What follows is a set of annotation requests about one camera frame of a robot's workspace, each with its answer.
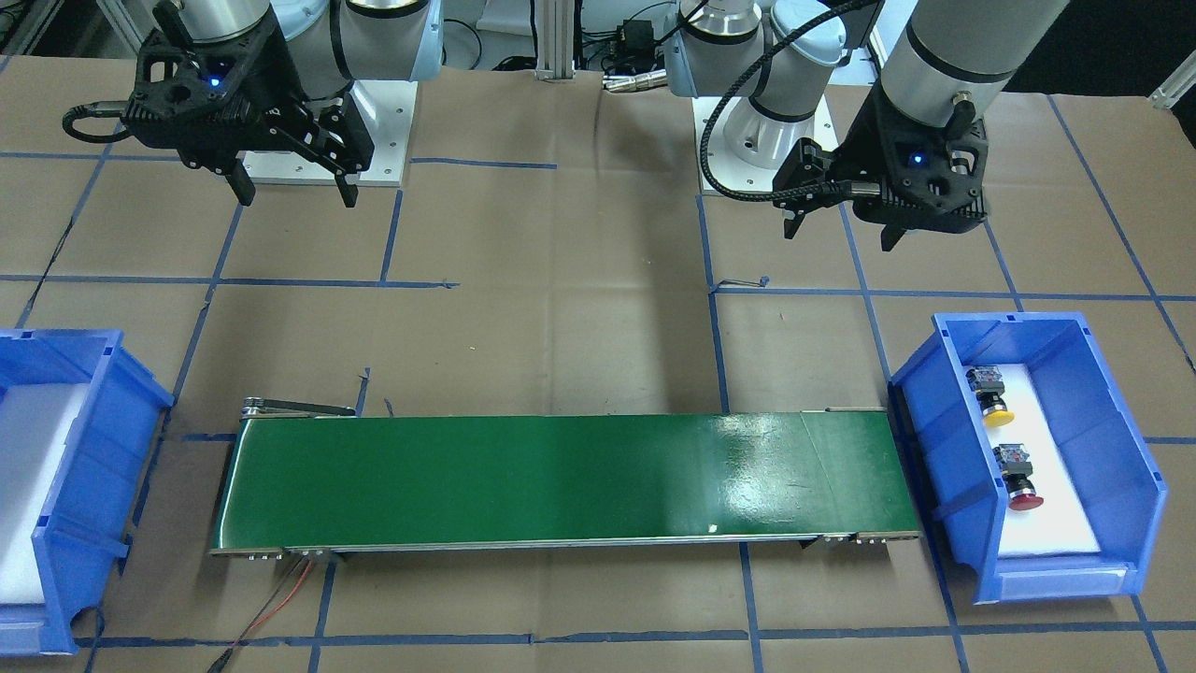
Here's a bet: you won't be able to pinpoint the white foam pad destination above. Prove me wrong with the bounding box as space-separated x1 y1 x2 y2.
1 383 89 605

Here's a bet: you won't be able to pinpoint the red push button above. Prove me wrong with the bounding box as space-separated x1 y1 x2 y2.
991 443 1044 510

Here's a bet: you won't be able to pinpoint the white foam pad source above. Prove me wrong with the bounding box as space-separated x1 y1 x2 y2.
981 365 1102 558

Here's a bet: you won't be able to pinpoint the red black conveyor wires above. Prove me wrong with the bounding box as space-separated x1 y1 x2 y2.
206 553 319 673

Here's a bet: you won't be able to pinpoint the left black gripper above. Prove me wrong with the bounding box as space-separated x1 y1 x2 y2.
773 86 990 252

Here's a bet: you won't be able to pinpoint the black braided cable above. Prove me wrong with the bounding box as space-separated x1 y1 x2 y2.
698 0 884 204

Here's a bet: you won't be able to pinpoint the aluminium frame post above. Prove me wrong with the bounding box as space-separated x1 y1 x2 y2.
531 0 581 81

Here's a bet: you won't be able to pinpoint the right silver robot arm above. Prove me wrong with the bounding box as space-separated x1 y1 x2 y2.
120 1 443 208

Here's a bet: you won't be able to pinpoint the black power adapter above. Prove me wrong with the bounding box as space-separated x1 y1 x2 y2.
609 19 655 65

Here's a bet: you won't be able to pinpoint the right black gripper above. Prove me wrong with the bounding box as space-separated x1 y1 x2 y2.
122 19 376 208

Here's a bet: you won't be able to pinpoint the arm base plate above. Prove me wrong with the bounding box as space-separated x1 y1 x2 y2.
244 80 417 186
692 96 852 200

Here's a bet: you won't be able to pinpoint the green conveyor belt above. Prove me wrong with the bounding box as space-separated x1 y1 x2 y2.
210 409 921 557

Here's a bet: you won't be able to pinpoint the yellow push button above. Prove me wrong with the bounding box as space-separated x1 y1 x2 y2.
965 365 1015 427

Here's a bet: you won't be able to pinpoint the blue bin with buttons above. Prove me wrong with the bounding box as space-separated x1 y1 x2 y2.
892 312 1168 604

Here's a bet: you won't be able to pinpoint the empty blue bin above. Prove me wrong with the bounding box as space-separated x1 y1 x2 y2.
1 328 173 656

